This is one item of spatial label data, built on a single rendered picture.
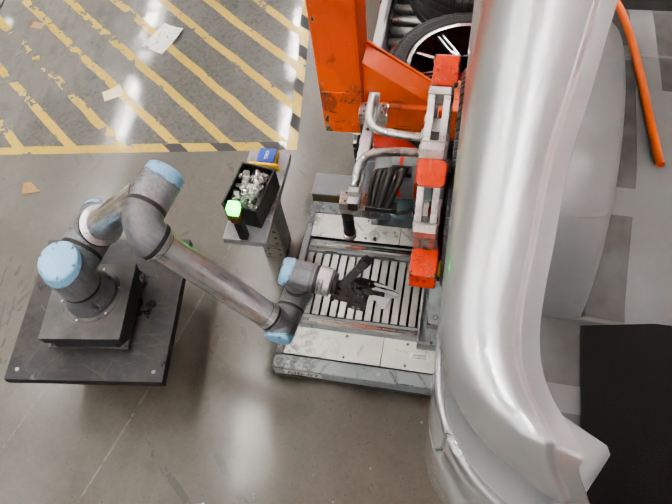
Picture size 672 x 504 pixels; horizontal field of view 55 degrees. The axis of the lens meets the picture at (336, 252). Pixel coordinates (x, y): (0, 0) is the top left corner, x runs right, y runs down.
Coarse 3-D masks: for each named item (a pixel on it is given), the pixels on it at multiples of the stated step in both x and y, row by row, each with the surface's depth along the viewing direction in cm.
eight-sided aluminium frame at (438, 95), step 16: (432, 96) 178; (448, 96) 177; (432, 112) 175; (448, 112) 175; (448, 128) 211; (432, 144) 169; (448, 144) 217; (416, 208) 173; (432, 208) 172; (416, 224) 174; (432, 224) 173; (416, 240) 178; (432, 240) 177
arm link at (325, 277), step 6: (324, 270) 199; (330, 270) 199; (318, 276) 198; (324, 276) 197; (330, 276) 198; (318, 282) 198; (324, 282) 197; (330, 282) 198; (318, 288) 198; (324, 288) 198; (330, 288) 199; (318, 294) 202; (324, 294) 199
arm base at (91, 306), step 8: (104, 272) 240; (104, 280) 235; (112, 280) 240; (104, 288) 234; (112, 288) 237; (96, 296) 231; (104, 296) 234; (112, 296) 237; (72, 304) 230; (80, 304) 230; (88, 304) 231; (96, 304) 233; (104, 304) 234; (72, 312) 234; (80, 312) 233; (88, 312) 233; (96, 312) 234
